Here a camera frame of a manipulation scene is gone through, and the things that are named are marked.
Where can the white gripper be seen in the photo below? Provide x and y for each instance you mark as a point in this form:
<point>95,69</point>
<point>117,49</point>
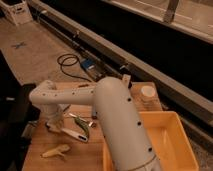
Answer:
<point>54,118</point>

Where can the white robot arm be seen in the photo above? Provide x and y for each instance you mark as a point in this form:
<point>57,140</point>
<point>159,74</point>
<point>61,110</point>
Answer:
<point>107,96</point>

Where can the green pepper toy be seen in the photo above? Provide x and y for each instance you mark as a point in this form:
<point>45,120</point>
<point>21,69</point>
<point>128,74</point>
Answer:
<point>83,126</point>

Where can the yellow banana toy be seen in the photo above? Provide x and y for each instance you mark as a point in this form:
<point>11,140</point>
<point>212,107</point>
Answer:
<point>57,151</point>

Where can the blue connector box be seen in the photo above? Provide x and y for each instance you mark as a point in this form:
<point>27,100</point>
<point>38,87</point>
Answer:
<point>86,64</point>

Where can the yellow plastic bin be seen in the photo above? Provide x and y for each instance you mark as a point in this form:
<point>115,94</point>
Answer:
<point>173,140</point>

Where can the white cup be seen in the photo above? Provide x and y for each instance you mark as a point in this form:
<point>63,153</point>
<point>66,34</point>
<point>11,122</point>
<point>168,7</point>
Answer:
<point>148,91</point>

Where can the white storage crate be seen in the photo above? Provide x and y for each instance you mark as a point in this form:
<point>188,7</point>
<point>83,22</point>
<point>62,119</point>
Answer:
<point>17,13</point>

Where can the metal rail frame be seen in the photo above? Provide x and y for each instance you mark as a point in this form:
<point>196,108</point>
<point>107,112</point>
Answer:
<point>177,58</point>

